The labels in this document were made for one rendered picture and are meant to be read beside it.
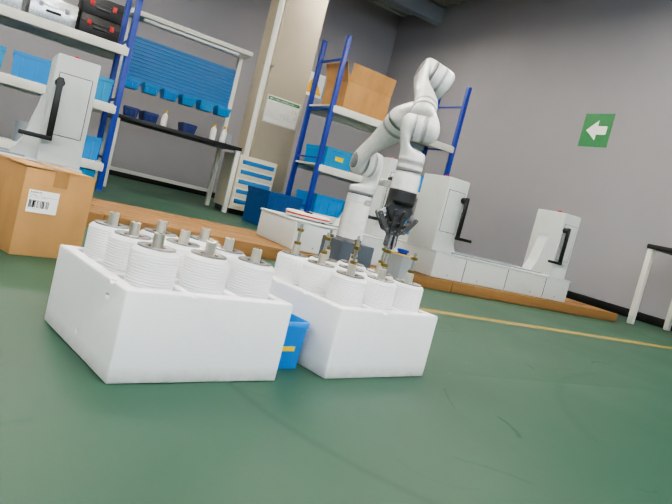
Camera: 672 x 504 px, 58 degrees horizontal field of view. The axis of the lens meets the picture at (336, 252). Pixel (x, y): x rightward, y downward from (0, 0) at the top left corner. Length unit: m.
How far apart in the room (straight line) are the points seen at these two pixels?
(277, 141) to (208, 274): 6.91
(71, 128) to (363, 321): 2.20
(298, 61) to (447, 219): 4.37
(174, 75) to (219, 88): 0.55
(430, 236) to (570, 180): 3.77
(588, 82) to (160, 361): 7.45
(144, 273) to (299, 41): 7.24
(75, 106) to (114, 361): 2.31
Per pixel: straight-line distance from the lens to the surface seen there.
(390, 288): 1.62
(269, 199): 6.13
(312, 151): 7.05
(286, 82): 8.19
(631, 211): 7.38
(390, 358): 1.66
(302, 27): 8.35
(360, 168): 2.13
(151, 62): 7.47
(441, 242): 4.45
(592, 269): 7.50
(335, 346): 1.50
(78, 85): 3.37
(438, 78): 1.90
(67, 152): 3.37
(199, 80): 7.60
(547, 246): 5.39
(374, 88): 7.14
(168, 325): 1.21
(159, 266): 1.20
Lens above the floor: 0.42
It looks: 5 degrees down
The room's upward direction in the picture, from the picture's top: 14 degrees clockwise
